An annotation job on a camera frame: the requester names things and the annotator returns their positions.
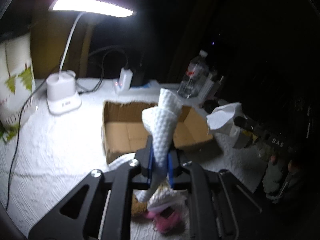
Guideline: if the white embossed paper towel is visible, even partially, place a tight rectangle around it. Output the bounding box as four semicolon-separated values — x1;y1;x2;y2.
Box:
136;88;183;202

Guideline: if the open cardboard box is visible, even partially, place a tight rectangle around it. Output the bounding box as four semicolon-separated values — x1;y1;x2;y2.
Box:
103;101;213;164

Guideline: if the pink fluffy item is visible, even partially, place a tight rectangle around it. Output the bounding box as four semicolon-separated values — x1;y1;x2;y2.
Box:
143;204;184;235

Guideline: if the white power strip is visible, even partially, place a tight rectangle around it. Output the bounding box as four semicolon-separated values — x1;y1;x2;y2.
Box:
112;79;161;96

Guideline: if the white perforated basket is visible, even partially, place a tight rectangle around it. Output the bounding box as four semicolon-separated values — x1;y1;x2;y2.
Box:
198;72;224;101

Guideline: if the black power adapter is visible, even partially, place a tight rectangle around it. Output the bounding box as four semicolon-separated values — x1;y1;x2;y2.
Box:
130;69;145;87

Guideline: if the white usb charger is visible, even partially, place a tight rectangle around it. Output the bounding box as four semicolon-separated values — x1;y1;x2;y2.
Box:
118;68;133;90

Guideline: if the clear plastic water bottle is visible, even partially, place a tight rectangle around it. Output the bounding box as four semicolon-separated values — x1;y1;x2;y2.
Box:
177;50;209;99

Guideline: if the white desk lamp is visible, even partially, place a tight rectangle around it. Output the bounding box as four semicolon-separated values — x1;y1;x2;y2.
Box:
46;0;137;116

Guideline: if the white green patterned bag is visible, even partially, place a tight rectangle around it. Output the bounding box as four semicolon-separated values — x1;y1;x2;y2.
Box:
0;33;36;142

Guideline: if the black lamp cable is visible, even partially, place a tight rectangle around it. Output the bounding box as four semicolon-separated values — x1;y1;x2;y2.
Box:
4;84;48;210

